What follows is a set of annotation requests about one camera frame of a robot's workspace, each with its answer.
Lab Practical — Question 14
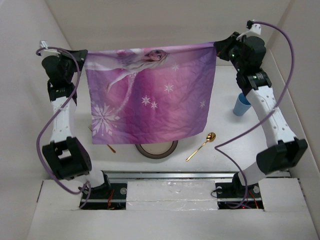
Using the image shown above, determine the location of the blue plastic cup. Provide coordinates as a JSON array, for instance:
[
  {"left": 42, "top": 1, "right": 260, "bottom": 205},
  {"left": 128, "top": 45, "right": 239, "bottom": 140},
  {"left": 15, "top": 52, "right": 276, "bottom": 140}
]
[{"left": 232, "top": 93, "right": 252, "bottom": 117}]

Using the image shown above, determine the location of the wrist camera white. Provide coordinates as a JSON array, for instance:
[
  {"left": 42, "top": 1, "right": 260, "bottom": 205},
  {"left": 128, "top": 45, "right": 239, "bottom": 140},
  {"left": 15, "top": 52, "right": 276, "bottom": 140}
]
[
  {"left": 236, "top": 20, "right": 262, "bottom": 41},
  {"left": 39, "top": 40, "right": 59, "bottom": 55}
]

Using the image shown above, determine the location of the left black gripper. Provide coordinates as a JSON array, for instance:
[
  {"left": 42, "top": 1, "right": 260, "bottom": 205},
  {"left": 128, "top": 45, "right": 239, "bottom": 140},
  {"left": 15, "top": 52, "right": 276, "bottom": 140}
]
[{"left": 55, "top": 48, "right": 87, "bottom": 83}]

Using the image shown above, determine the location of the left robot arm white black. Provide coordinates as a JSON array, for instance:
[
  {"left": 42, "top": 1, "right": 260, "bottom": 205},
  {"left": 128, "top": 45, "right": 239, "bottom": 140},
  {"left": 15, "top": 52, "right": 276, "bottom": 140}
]
[{"left": 36, "top": 47, "right": 112, "bottom": 199}]

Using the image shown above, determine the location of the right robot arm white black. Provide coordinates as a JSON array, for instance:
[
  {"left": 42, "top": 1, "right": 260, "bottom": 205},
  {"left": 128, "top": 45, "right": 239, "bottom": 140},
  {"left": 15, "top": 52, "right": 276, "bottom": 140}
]
[{"left": 214, "top": 32, "right": 308, "bottom": 197}]

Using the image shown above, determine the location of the white foam block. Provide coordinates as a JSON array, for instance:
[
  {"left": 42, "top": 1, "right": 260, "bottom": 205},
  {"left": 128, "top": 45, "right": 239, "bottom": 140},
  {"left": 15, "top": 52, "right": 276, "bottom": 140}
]
[{"left": 126, "top": 180, "right": 218, "bottom": 211}]

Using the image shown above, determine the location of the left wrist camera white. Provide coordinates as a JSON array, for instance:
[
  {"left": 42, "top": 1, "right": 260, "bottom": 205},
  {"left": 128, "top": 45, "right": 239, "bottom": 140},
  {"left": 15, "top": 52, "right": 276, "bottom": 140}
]
[{"left": 39, "top": 40, "right": 59, "bottom": 55}]

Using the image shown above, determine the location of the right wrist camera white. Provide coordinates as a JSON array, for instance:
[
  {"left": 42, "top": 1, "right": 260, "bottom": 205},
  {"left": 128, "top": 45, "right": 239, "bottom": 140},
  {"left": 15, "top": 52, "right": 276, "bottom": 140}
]
[{"left": 236, "top": 20, "right": 262, "bottom": 41}]

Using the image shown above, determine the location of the gold spoon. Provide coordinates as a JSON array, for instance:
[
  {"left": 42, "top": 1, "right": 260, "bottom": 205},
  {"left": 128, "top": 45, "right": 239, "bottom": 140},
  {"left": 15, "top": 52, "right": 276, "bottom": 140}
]
[{"left": 185, "top": 132, "right": 217, "bottom": 162}]

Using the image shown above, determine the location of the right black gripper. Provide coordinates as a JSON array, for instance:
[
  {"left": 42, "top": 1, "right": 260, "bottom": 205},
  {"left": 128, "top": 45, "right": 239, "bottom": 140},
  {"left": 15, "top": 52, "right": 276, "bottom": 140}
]
[{"left": 216, "top": 31, "right": 248, "bottom": 72}]

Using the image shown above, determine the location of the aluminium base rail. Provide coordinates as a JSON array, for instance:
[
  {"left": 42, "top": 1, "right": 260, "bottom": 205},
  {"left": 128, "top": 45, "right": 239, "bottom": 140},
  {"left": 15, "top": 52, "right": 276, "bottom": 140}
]
[{"left": 51, "top": 66, "right": 291, "bottom": 208}]

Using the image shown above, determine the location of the metal rimmed cream plate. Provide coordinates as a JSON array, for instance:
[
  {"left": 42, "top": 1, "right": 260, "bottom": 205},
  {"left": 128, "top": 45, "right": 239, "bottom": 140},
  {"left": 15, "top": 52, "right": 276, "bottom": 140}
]
[{"left": 135, "top": 140, "right": 178, "bottom": 160}]

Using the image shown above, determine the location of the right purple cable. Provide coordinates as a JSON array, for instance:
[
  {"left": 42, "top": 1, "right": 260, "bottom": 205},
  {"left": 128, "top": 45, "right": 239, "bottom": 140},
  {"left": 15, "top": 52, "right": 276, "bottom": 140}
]
[{"left": 214, "top": 21, "right": 295, "bottom": 210}]

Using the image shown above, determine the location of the gold fork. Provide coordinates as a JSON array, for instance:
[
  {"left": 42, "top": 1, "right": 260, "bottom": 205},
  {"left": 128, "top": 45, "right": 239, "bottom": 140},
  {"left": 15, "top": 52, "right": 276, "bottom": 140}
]
[{"left": 88, "top": 124, "right": 116, "bottom": 154}]

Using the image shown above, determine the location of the purple printed cloth placemat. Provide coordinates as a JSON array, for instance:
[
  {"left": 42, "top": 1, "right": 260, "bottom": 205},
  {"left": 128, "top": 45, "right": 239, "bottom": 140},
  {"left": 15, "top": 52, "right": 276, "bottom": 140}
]
[{"left": 84, "top": 42, "right": 216, "bottom": 145}]

